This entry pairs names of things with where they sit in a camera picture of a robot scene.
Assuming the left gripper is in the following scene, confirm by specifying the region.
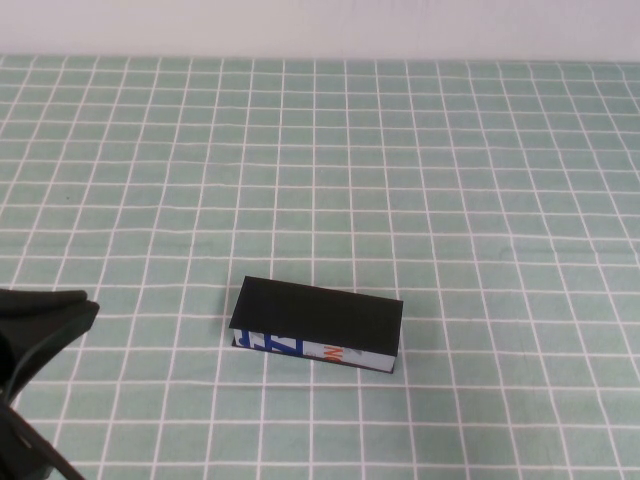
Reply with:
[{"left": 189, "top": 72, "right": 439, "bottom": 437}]
[{"left": 0, "top": 288, "right": 101, "bottom": 407}]

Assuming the black printed glasses case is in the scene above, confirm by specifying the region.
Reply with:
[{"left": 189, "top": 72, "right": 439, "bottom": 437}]
[{"left": 228, "top": 275, "right": 405, "bottom": 376}]

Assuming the green checked tablecloth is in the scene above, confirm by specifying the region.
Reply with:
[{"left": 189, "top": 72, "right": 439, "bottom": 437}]
[{"left": 0, "top": 53, "right": 640, "bottom": 480}]

